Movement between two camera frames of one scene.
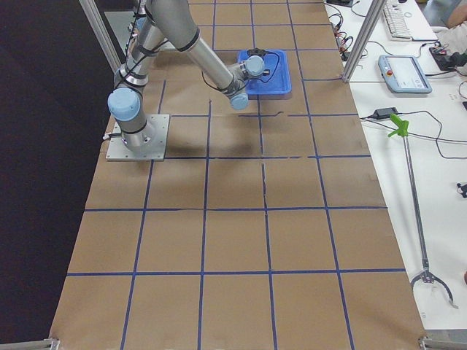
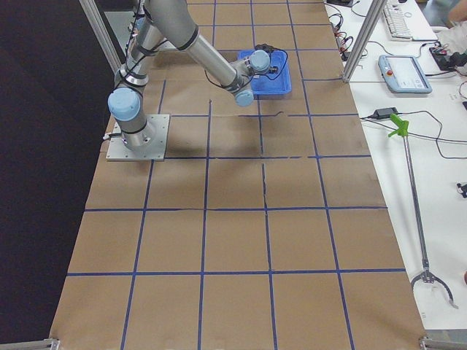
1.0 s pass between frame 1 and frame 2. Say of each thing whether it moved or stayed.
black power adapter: stayed
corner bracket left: stayed
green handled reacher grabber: stayed
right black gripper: moved
